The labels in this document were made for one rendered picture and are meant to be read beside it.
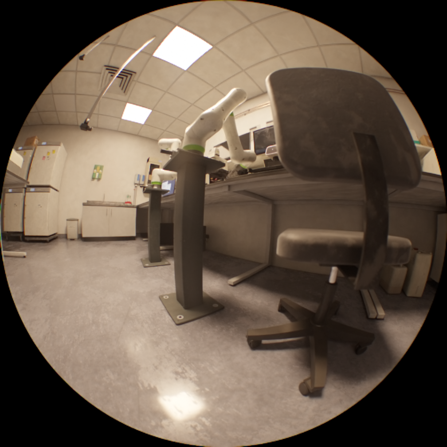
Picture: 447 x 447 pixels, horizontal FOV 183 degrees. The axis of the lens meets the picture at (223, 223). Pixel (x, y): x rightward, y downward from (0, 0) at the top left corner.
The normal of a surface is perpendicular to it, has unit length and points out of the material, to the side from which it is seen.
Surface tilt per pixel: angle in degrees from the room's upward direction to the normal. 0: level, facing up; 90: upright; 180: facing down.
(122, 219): 90
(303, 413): 0
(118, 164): 90
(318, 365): 8
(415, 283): 90
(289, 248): 90
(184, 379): 0
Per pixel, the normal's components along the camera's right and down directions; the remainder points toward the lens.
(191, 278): 0.64, 0.04
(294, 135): -0.49, 0.00
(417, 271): -0.79, -0.01
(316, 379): -0.03, -0.99
